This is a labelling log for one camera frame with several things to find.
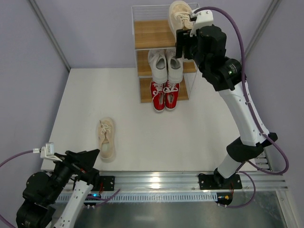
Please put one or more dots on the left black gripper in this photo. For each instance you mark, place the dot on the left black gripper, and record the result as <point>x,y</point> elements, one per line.
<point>73,163</point>

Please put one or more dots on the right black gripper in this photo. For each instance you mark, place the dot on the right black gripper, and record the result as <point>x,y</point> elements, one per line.
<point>186,44</point>

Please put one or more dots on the beige sneaker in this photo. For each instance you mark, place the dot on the beige sneaker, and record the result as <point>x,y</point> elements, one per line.
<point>106,136</point>
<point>178,17</point>

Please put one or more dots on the white sneaker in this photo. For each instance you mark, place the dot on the white sneaker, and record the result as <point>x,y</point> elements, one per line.
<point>175,66</point>
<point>158,65</point>

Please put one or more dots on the red canvas sneaker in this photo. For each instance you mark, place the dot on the red canvas sneaker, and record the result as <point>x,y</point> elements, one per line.
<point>171,92</point>
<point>157,94</point>

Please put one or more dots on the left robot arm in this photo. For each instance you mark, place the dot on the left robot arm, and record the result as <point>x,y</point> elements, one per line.
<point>42,190</point>

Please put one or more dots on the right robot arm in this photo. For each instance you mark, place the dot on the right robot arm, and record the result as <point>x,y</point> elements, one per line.
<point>222,79</point>

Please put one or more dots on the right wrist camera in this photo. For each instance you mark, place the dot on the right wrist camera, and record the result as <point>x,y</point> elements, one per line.
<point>201,19</point>

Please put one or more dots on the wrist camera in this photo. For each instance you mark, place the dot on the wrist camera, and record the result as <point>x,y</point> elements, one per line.
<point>47,152</point>
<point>201,19</point>

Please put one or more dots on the white wire shoe shelf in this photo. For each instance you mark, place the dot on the white wire shoe shelf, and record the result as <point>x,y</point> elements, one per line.
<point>150,31</point>

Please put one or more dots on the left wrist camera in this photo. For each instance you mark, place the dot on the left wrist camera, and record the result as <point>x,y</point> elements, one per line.
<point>47,152</point>

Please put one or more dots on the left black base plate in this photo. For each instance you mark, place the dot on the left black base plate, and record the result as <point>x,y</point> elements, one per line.
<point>104,183</point>

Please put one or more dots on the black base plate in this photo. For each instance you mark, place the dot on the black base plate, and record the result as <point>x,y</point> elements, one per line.
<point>206,181</point>
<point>104,183</point>

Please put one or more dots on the aluminium mounting rail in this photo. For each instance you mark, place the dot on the aluminium mounting rail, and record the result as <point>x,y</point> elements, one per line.
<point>144,181</point>

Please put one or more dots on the white slotted cable duct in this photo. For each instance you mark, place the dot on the white slotted cable duct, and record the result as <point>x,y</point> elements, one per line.
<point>142,197</point>

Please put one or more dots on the right corner aluminium post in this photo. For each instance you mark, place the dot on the right corner aluminium post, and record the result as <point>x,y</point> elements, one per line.
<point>254,21</point>

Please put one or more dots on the corner aluminium post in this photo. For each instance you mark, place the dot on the corner aluminium post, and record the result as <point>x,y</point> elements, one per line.
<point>254,21</point>
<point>44,24</point>

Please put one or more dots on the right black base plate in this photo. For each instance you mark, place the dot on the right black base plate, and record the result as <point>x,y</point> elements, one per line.
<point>206,181</point>

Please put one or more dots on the left corner aluminium post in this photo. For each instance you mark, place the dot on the left corner aluminium post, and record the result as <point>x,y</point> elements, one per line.
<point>44,24</point>

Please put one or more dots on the right aluminium frame rail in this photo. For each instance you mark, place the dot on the right aluminium frame rail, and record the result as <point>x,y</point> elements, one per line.
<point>252,133</point>

